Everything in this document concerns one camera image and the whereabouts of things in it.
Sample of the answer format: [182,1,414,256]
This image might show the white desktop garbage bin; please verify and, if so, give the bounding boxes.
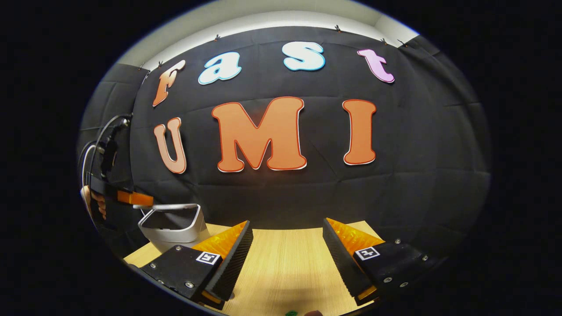
[137,203,211,254]

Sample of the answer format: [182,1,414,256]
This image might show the black cable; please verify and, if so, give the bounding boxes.
[90,113,133,176]

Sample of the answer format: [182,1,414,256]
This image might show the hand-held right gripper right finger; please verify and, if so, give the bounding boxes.
[323,218,442,307]

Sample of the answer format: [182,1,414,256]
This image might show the grey cable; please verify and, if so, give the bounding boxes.
[80,143,98,190]

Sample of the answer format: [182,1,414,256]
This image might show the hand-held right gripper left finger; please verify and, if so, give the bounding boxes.
[138,220,254,311]

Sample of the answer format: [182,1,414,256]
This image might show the black backdrop cloth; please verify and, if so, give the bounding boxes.
[130,25,491,231]

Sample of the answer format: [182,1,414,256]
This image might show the wooden desktop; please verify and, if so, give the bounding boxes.
[123,220,387,316]

